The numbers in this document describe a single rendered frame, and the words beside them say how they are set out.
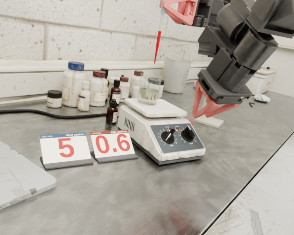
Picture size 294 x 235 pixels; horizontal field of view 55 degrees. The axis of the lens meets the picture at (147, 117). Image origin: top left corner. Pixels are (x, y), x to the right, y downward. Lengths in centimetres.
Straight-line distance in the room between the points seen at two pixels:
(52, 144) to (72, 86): 33
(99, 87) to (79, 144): 35
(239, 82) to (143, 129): 23
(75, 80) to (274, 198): 60
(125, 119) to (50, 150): 21
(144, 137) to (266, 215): 28
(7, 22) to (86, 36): 28
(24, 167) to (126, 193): 18
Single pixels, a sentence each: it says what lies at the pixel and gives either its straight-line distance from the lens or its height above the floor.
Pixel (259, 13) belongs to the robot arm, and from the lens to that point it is 48.
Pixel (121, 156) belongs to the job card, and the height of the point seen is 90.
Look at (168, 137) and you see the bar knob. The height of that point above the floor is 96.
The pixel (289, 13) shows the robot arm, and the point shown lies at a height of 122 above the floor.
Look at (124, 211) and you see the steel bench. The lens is 45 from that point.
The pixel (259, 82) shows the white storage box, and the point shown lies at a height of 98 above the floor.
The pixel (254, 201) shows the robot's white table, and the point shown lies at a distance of 57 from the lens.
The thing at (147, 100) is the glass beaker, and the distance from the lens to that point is 67.
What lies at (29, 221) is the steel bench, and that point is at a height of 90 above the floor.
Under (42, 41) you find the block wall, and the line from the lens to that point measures 95.
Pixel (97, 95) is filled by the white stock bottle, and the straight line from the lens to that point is 90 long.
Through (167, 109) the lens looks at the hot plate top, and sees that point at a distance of 68.
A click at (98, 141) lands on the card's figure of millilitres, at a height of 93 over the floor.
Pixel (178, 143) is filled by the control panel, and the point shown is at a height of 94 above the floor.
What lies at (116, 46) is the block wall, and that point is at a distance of 117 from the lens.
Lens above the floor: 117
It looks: 18 degrees down
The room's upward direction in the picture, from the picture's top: 10 degrees clockwise
